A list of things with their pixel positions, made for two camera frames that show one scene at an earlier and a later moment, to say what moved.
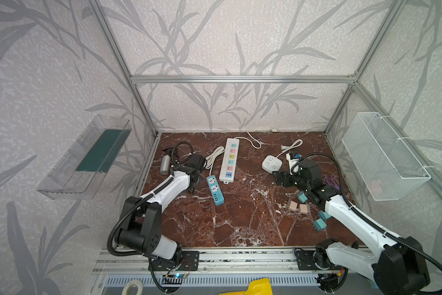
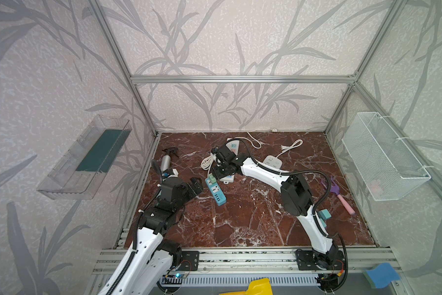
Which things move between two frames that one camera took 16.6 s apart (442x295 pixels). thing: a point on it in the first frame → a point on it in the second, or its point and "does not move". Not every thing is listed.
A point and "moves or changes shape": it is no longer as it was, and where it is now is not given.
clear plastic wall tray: x=80 y=173 does not move
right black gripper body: x=285 y=177 → x=221 y=162
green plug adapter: x=302 y=196 moves or changes shape
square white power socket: x=271 y=163 does not move
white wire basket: x=387 y=169 does not move
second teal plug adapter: x=324 y=215 does not move
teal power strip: x=215 y=190 does not move
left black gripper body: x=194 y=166 → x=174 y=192
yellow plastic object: x=261 y=286 does not move
